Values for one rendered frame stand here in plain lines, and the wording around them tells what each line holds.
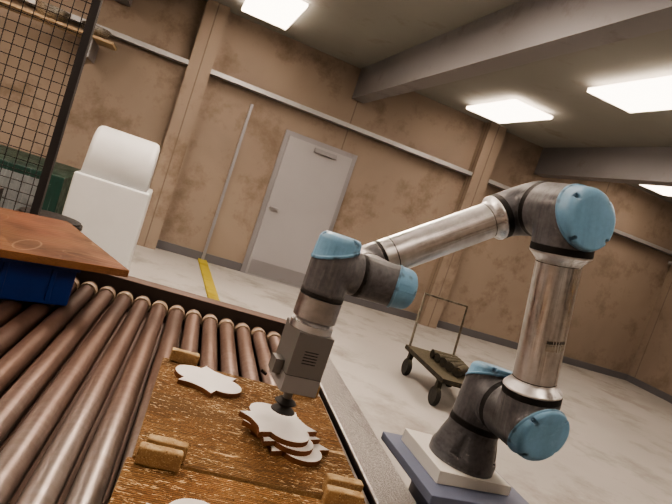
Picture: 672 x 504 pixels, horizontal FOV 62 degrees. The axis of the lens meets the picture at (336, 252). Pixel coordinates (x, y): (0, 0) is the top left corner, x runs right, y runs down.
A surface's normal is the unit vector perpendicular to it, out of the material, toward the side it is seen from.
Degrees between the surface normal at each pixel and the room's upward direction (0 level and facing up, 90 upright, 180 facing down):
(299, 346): 90
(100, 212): 90
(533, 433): 98
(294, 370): 90
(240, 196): 90
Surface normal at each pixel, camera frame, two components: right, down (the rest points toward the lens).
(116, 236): 0.27, 0.17
